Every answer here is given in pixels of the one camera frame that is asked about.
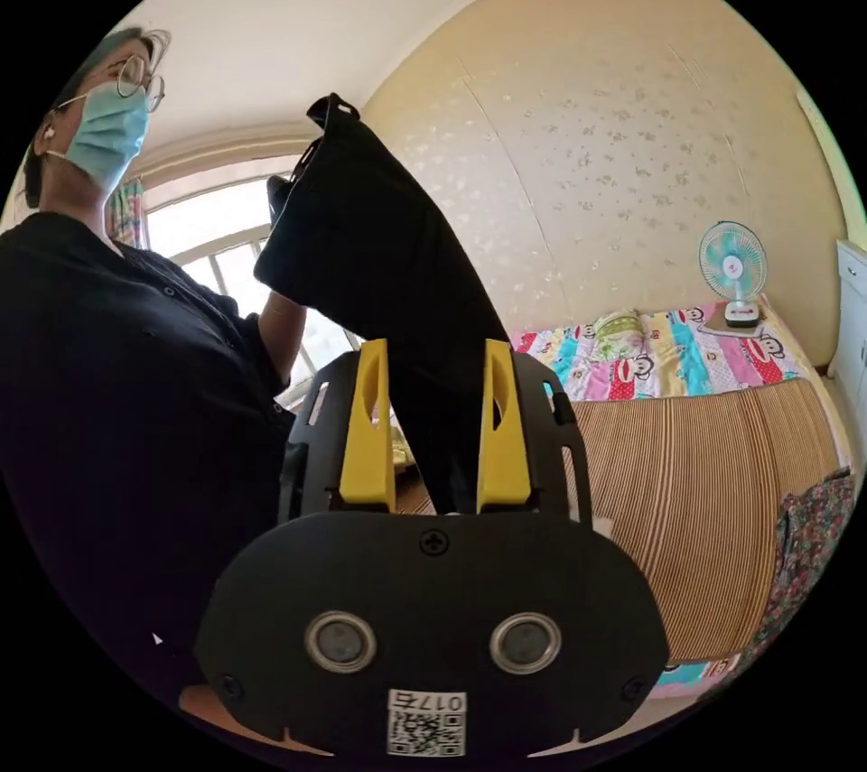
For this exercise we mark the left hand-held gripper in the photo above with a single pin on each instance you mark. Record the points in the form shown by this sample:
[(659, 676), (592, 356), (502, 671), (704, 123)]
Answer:
[(278, 200)]

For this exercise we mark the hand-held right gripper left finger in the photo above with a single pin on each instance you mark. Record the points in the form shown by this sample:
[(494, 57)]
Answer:
[(366, 440)]

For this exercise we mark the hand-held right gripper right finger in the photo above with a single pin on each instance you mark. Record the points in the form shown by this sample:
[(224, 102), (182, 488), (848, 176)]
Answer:
[(504, 454)]

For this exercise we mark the black pants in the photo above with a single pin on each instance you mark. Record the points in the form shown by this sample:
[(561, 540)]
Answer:
[(379, 257)]

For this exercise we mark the person's left forearm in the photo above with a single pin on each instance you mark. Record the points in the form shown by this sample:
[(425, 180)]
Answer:
[(281, 328)]

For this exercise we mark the person's right hand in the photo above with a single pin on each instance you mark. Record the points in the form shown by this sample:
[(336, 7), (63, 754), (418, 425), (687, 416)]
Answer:
[(210, 707)]

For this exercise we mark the window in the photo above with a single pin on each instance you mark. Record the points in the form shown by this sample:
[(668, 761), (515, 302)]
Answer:
[(223, 244)]

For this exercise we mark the floral curtain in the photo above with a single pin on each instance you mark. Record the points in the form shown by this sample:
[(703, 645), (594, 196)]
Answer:
[(127, 213)]

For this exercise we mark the green floral pillow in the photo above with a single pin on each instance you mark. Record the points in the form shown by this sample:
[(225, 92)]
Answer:
[(618, 324)]

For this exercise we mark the bed with striped woven mat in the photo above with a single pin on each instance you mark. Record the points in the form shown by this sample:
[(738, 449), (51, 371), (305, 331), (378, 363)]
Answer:
[(704, 515)]

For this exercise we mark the person's body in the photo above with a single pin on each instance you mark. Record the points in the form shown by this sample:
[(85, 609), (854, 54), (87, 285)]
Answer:
[(135, 379)]

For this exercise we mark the small white table fan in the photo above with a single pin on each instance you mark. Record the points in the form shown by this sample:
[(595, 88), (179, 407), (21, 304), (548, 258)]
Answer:
[(735, 271)]

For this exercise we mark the dark floral garment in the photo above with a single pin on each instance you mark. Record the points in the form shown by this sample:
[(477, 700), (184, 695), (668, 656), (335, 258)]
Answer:
[(806, 548)]

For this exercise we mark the white cupboard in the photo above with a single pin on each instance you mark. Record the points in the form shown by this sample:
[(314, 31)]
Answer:
[(852, 325)]

